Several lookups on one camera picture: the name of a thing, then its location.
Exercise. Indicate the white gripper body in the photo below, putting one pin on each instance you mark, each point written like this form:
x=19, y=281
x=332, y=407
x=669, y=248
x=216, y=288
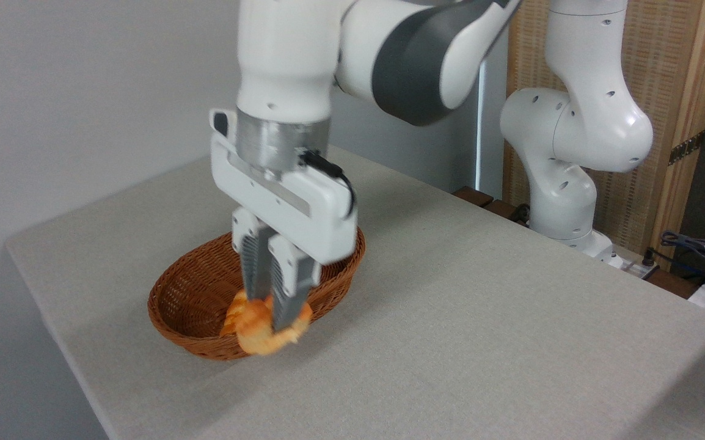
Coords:
x=303, y=214

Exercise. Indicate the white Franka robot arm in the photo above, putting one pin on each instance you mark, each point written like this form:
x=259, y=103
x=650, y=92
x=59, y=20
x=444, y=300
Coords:
x=597, y=122

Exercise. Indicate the round knotted orange bread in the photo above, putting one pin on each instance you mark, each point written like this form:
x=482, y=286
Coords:
x=258, y=333

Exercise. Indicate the gripper finger grey blade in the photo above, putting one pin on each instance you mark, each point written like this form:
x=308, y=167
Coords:
x=256, y=269
x=291, y=287

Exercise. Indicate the brown wicker oval basket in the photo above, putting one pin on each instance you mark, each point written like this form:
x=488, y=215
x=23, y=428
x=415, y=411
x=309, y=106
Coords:
x=187, y=299

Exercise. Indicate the wooden woven screen panel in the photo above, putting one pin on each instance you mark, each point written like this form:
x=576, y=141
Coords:
x=670, y=49

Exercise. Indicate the brown wooden board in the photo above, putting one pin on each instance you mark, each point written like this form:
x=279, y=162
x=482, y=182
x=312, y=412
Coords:
x=473, y=195

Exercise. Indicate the long braided bread loaf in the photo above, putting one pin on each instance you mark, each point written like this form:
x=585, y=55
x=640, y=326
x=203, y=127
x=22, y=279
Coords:
x=230, y=318

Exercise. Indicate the dark metal screen hinge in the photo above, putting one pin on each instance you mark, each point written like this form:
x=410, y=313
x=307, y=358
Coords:
x=686, y=148

